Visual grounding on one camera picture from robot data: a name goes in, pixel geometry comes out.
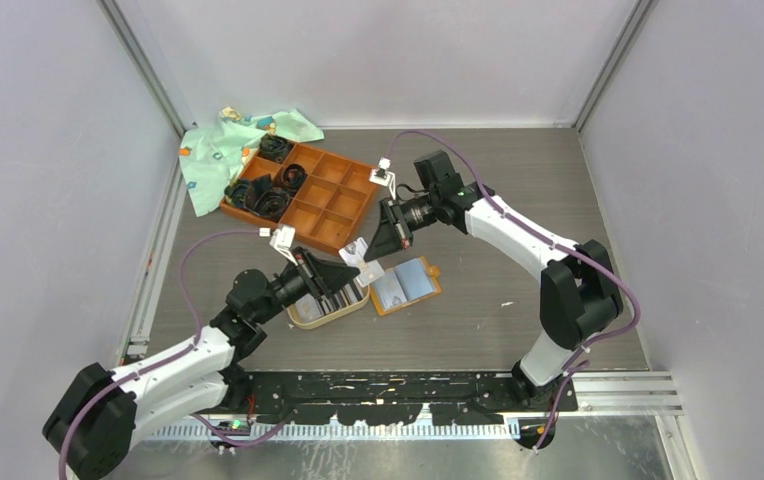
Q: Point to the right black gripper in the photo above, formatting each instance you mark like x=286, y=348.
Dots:
x=390, y=235

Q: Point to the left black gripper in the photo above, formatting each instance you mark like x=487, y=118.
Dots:
x=320, y=276

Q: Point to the oval wooden card tray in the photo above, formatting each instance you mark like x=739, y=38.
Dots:
x=326, y=311

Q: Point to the white VIP diamond card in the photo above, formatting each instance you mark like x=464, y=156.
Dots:
x=353, y=255

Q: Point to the orange leather card holder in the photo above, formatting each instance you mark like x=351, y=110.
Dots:
x=404, y=285

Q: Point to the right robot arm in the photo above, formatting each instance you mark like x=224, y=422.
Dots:
x=577, y=295

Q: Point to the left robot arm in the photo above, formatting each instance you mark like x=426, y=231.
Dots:
x=106, y=412

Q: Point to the stack of credit cards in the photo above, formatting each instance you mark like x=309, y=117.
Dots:
x=329, y=303

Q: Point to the orange compartment organizer tray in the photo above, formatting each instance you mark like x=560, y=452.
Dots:
x=329, y=209

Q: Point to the rolled dark belt front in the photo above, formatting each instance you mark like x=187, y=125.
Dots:
x=266, y=200

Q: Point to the rolled dark belt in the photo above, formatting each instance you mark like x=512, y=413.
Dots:
x=275, y=148
x=292, y=178
x=235, y=193
x=266, y=200

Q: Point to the rolled dark belt middle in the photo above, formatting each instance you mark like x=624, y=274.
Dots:
x=292, y=178

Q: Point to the rolled dark belt left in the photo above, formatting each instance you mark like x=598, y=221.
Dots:
x=235, y=193

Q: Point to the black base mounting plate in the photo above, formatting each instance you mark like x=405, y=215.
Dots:
x=382, y=398

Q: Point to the rolled dark belt top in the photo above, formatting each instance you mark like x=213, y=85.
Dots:
x=275, y=148

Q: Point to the green patterned cloth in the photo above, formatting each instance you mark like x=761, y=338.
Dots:
x=212, y=157

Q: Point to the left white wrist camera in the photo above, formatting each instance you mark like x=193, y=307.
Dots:
x=281, y=240

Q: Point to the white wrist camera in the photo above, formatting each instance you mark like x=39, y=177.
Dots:
x=382, y=175
x=281, y=240

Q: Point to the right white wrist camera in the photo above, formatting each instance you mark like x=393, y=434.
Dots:
x=382, y=175

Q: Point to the white slotted cable duct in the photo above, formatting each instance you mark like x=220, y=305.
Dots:
x=190, y=429

